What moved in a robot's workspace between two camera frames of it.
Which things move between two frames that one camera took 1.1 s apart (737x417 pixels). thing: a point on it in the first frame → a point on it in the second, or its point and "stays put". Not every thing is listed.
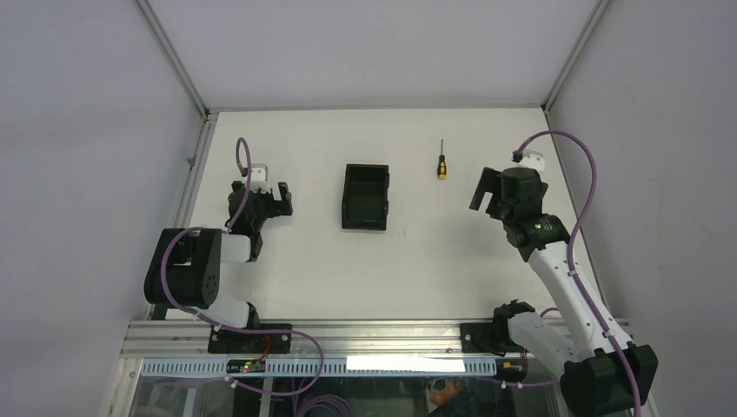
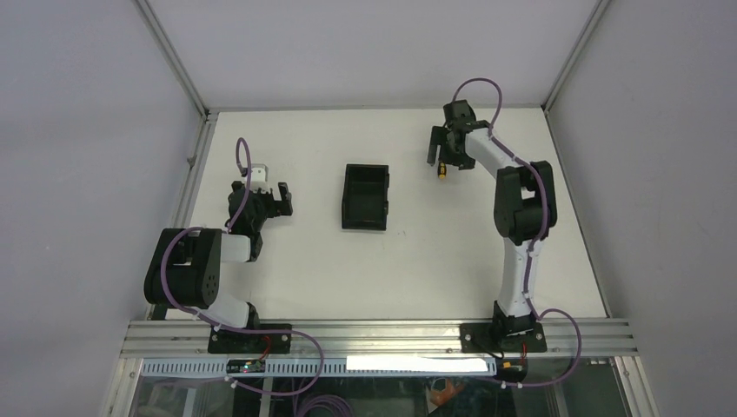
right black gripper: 490,182 → 439,137
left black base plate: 235,341 stays put
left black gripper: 276,208 stays put
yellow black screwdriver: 441,163 stays put
